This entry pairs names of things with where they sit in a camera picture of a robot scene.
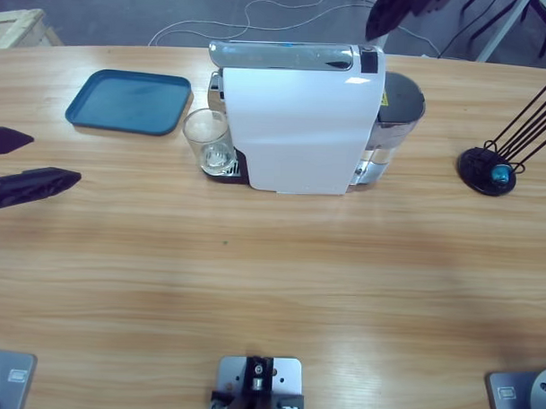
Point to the white metal table frame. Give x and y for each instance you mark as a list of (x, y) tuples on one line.
[(502, 30)]

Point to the blue coffee capsule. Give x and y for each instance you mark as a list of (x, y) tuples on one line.
[(501, 174)]

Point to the grey camera mount plate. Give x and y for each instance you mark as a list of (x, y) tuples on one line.
[(260, 379)]

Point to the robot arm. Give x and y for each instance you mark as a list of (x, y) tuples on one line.
[(517, 397), (7, 379)]

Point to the white metal frame post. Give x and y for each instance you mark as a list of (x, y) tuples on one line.
[(383, 41)]

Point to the white capsule coffee machine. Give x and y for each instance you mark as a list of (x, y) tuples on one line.
[(293, 124)]

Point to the wooden crate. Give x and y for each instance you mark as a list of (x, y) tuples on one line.
[(19, 27)]

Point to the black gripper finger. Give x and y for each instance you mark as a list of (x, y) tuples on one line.
[(430, 1), (389, 13)]

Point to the teal plastic tray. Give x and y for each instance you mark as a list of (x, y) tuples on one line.
[(124, 103)]

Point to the clear drinking glass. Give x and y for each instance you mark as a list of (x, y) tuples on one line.
[(212, 159)]

